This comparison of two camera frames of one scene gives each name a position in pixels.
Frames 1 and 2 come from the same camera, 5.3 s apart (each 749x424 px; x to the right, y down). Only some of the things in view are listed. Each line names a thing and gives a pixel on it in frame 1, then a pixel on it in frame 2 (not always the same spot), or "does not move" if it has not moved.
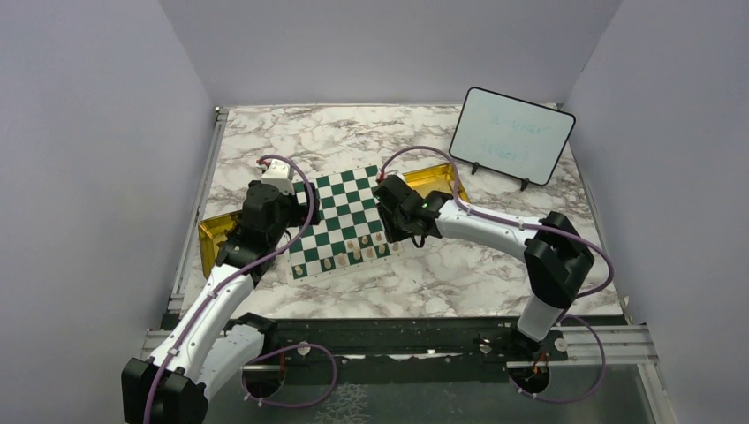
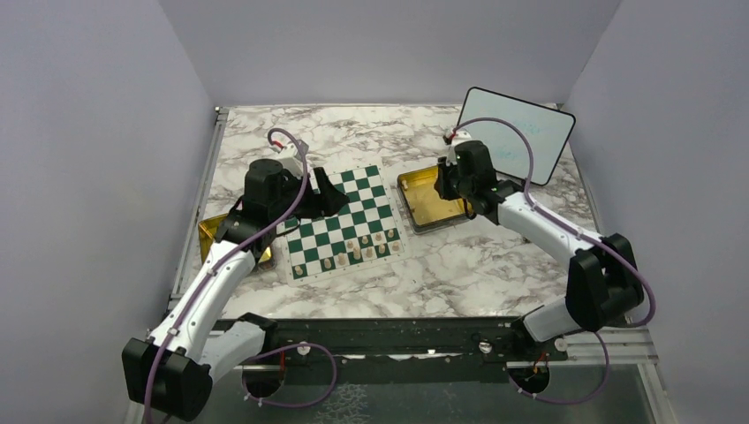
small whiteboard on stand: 517,138 does not move
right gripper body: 394,225 to 452,185
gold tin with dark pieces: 212,230 does not move
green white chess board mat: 350,237 does not move
